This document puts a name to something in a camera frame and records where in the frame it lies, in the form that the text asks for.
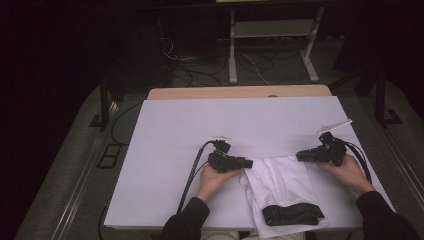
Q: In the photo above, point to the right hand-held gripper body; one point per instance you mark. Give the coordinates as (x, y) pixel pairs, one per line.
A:
(333, 151)

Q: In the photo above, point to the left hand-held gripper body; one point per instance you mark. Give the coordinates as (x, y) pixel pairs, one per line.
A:
(223, 161)

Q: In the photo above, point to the white pants with black waistband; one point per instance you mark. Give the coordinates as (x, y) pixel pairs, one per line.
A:
(280, 180)

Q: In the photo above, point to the person's left hand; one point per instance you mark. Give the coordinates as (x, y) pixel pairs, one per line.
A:
(213, 181)

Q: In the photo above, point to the person's right hand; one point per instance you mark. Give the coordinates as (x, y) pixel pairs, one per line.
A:
(350, 173)

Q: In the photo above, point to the wooden table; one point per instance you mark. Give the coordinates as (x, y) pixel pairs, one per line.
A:
(233, 91)

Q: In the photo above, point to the black metal stand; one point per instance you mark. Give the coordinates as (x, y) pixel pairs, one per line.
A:
(104, 103)
(380, 96)

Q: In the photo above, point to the floor socket plate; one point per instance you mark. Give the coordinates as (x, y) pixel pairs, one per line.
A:
(109, 156)

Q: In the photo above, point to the grey metal stand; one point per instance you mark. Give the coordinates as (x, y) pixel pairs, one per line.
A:
(273, 28)

